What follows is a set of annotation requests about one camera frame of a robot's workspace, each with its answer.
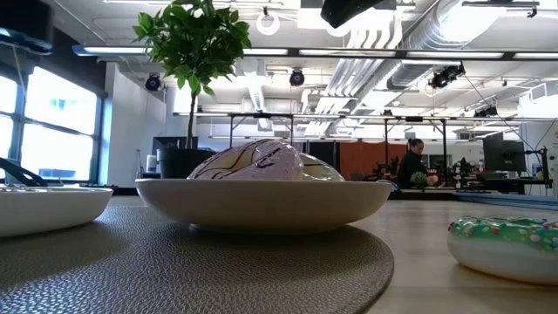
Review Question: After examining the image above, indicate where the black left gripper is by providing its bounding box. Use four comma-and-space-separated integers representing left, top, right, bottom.
0, 0, 54, 57

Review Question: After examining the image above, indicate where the mint frosted donut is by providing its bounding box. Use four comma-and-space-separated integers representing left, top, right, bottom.
299, 152, 346, 182

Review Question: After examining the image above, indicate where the green frosted sprinkle donut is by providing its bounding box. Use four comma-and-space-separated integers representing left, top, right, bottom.
446, 215, 558, 287

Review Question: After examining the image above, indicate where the large window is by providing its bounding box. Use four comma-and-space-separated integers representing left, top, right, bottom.
0, 65, 108, 185

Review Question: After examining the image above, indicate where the orange partition panel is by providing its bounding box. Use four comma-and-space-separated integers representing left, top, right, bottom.
339, 140, 409, 180

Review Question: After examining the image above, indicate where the small green leafy tree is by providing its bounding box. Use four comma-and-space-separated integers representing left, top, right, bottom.
132, 0, 253, 151

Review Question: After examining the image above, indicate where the white shallow bowl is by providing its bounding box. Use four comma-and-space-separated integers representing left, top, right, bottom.
0, 186, 114, 239

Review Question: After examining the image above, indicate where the person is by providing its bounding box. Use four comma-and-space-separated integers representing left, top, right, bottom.
397, 137, 439, 190

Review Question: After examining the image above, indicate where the dark monitor behind tree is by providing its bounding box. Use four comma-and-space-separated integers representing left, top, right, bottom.
152, 135, 200, 152

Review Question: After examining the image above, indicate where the small green desk plant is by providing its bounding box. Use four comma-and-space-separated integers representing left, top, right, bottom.
409, 170, 429, 190

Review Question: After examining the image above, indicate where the black plant pot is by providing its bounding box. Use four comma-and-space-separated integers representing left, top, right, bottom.
155, 147, 218, 180

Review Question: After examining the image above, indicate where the large cream bowl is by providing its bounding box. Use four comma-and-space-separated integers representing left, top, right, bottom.
134, 177, 393, 236

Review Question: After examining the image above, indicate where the black computer monitor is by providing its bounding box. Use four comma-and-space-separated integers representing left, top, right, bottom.
482, 139, 527, 174

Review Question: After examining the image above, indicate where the dark office desk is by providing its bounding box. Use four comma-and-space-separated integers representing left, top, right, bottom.
478, 177, 554, 194

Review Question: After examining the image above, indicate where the blue mat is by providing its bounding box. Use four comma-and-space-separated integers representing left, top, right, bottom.
452, 191, 558, 212

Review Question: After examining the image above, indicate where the round grey woven placemat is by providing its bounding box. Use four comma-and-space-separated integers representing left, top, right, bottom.
0, 204, 396, 314

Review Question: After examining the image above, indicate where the long ceiling light rail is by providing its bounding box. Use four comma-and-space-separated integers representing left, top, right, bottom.
71, 44, 558, 61

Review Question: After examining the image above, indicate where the white ring ceiling lamp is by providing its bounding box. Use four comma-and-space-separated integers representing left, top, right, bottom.
255, 10, 282, 37

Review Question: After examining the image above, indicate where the silver ventilation duct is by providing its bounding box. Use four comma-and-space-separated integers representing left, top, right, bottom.
385, 0, 507, 92

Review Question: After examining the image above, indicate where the black ceiling camera cluster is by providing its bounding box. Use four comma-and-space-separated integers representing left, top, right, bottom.
427, 63, 466, 91
473, 105, 500, 119

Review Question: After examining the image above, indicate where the black metal frame rack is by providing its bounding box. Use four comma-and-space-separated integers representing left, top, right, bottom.
228, 112, 451, 189

